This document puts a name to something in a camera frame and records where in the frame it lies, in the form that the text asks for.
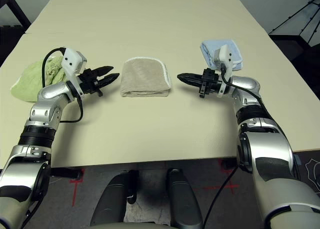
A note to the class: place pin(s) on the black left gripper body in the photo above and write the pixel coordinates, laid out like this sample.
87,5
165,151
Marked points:
91,84

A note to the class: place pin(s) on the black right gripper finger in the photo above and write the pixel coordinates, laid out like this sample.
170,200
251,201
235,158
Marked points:
193,83
191,77

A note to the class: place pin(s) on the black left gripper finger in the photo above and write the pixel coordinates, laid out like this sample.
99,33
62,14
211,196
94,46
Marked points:
110,79
103,71

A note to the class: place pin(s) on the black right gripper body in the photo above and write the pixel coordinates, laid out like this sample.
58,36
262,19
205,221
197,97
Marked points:
211,84

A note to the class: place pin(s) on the beige towel with white trim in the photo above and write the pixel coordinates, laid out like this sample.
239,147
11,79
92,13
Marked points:
142,76

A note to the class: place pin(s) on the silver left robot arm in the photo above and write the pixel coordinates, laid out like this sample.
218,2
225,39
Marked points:
52,92

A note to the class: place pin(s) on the folded light blue towel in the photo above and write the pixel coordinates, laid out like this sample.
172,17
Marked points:
210,49

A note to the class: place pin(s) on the crumpled light green towel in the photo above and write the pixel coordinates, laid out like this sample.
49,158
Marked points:
27,84

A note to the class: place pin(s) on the black table base bar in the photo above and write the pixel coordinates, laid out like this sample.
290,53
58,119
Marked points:
66,173

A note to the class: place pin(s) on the black tripod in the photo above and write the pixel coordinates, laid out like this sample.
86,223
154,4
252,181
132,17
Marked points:
290,17

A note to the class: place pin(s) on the dark grey robot right leg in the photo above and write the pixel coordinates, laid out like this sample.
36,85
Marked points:
185,201

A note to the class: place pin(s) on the dark grey robot leg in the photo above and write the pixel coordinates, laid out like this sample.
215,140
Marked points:
110,201
185,201

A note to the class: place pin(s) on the dark grey robot left leg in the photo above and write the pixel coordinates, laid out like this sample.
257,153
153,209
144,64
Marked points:
110,201

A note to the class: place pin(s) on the pale robot torso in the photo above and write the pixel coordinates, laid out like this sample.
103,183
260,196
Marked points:
125,226

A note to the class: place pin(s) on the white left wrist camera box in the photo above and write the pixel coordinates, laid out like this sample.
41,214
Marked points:
72,61

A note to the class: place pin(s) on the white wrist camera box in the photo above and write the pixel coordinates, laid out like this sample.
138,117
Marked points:
72,61
223,55

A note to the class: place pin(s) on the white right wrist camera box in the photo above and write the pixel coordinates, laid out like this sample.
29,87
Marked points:
223,55

